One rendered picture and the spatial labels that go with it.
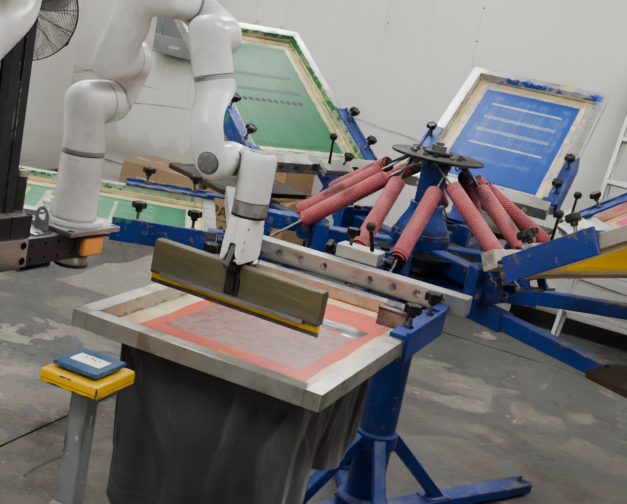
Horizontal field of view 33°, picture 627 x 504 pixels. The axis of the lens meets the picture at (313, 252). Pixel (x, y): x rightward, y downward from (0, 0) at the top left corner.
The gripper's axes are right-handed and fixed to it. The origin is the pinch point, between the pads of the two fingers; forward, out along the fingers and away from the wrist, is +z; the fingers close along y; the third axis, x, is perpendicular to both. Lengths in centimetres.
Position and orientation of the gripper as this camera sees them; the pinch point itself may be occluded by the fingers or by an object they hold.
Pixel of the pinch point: (235, 283)
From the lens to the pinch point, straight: 223.5
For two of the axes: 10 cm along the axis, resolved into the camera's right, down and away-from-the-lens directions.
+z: -1.9, 9.5, 2.3
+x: 9.0, 2.7, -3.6
